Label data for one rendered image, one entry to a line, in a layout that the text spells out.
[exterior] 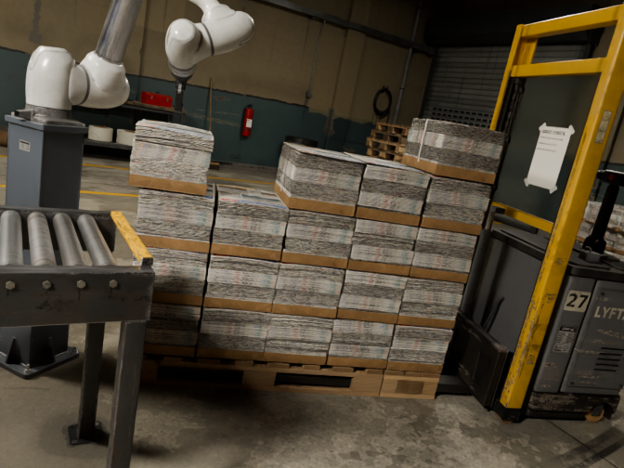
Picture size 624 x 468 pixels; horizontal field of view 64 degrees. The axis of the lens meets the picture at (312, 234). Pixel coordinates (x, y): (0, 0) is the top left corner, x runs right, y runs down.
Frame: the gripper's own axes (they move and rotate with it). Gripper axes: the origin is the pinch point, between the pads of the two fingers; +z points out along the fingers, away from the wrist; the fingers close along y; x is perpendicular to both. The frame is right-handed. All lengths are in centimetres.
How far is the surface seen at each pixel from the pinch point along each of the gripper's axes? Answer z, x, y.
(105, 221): -16, -16, 55
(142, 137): 3.4, -11.3, 18.2
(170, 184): 10.6, 0.3, 31.9
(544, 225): 11, 167, 25
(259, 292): 30, 41, 67
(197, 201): 14.2, 10.9, 35.9
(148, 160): 7.5, -8.6, 24.9
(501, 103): 31, 160, -44
